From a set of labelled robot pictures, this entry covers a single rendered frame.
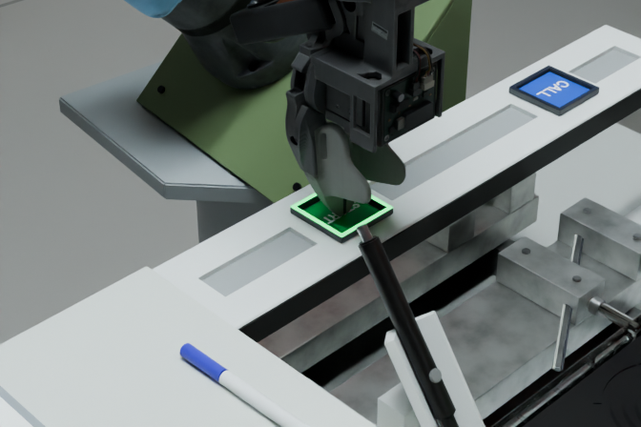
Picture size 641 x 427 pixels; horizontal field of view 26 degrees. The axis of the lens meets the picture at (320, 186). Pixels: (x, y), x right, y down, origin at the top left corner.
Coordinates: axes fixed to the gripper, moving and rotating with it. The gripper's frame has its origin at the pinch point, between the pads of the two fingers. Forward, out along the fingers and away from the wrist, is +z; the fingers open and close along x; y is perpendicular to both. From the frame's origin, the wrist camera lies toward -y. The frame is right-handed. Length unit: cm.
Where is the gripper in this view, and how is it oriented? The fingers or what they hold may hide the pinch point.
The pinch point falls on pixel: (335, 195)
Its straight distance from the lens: 105.2
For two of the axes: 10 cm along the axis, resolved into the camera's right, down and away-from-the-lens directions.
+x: 7.2, -3.9, 5.8
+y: 7.0, 4.0, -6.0
